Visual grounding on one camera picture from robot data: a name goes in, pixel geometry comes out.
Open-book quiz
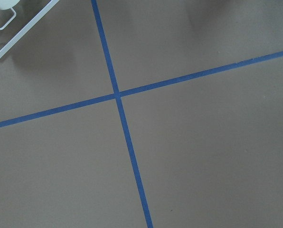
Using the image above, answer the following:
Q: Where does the pale green cup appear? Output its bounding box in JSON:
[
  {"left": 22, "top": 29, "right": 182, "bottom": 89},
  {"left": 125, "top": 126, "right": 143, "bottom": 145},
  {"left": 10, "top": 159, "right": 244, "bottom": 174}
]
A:
[{"left": 0, "top": 0, "right": 19, "bottom": 10}]

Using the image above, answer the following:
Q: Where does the white wire cup rack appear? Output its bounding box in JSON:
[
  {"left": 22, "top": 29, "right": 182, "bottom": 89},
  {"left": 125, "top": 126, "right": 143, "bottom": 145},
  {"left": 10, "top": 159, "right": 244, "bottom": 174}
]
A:
[{"left": 0, "top": 0, "right": 58, "bottom": 59}]

